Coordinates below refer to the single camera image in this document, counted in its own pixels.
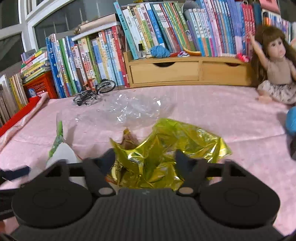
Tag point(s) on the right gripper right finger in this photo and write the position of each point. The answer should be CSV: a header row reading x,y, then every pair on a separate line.
x,y
193,172

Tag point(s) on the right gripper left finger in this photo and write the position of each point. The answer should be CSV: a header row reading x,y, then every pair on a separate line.
x,y
95,170

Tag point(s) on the large white paper sheet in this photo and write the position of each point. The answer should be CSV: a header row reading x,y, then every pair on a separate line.
x,y
64,152

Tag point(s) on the small gold candy wrapper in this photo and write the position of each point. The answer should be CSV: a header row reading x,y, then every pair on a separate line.
x,y
129,140

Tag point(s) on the gold foil wrapper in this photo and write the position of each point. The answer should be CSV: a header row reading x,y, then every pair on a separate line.
x,y
152,164

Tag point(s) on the green plastic wrapper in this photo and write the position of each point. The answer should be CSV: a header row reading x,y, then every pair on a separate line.
x,y
58,139

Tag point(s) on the stack of flat books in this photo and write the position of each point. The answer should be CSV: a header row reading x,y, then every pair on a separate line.
x,y
36,65

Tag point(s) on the clear plastic bag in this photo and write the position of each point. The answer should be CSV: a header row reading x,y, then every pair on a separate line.
x,y
126,110

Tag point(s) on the pink folded cloth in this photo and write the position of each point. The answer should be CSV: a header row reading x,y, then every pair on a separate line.
x,y
20,124

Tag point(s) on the red tray box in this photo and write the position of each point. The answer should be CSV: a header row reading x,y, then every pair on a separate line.
x,y
20,114

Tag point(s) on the wooden drawer organizer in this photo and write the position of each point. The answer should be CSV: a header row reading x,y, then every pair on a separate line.
x,y
192,70

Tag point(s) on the red plastic basket left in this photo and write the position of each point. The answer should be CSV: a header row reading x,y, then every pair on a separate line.
x,y
43,83

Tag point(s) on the blue Doraemon plush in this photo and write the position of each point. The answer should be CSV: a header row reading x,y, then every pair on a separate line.
x,y
290,122

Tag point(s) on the middle upright book row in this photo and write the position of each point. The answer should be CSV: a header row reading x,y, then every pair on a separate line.
x,y
89,57

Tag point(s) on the upright book row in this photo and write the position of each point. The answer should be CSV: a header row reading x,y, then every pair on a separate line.
x,y
89,57
203,28

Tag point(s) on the left upright book group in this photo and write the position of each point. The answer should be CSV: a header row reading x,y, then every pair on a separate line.
x,y
13,97

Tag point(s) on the blue yarn ball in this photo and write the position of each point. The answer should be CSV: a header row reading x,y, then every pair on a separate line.
x,y
159,52

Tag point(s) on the brown-haired doll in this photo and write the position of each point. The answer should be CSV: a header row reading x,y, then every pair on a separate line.
x,y
273,62

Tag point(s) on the right upright book row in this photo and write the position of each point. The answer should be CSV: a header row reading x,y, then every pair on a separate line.
x,y
203,28

